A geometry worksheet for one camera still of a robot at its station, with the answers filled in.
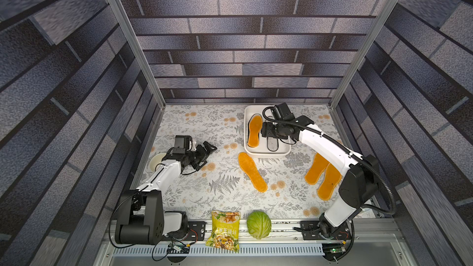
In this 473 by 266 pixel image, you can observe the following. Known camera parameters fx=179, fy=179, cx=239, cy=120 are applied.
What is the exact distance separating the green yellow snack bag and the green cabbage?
0.19 feet

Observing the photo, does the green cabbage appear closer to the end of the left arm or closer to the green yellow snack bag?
the green yellow snack bag

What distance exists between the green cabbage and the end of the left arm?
32 centimetres

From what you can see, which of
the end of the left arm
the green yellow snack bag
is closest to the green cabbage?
the green yellow snack bag

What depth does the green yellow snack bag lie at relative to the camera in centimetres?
70

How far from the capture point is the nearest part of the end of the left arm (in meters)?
0.67

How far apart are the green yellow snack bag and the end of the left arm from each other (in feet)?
0.78

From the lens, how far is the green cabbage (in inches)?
27.4
